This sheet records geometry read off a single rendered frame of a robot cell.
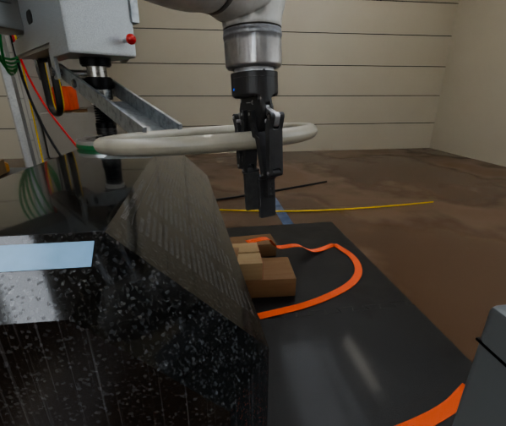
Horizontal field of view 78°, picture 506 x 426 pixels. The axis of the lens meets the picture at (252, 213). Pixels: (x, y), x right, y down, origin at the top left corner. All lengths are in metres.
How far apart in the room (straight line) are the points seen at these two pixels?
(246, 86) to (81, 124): 3.41
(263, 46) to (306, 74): 5.62
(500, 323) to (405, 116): 6.56
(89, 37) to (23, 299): 0.89
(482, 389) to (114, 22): 1.29
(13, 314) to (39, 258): 0.08
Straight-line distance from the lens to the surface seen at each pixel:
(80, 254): 0.51
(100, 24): 1.25
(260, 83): 0.51
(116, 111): 1.05
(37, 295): 0.52
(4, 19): 1.79
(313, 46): 6.19
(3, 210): 0.69
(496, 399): 0.58
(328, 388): 1.39
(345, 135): 6.47
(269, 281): 1.72
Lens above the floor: 1.06
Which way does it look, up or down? 21 degrees down
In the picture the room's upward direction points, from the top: straight up
